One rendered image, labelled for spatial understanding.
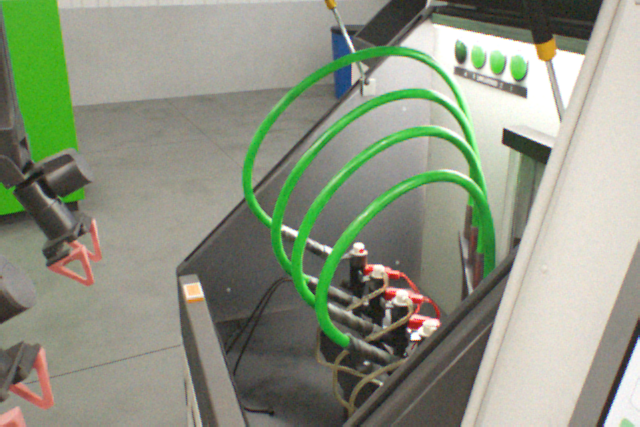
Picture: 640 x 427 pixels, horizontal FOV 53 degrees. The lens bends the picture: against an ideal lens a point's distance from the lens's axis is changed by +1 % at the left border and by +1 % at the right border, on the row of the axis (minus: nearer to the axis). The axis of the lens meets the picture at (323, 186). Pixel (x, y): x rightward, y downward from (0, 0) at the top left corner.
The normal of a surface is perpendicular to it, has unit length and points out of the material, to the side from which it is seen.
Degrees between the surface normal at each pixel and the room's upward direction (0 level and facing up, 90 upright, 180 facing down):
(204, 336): 0
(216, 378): 0
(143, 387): 0
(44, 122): 90
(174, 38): 90
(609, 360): 76
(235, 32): 90
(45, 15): 90
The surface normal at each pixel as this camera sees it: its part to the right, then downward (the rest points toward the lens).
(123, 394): 0.00, -0.94
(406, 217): 0.32, 0.33
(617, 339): -0.92, -0.11
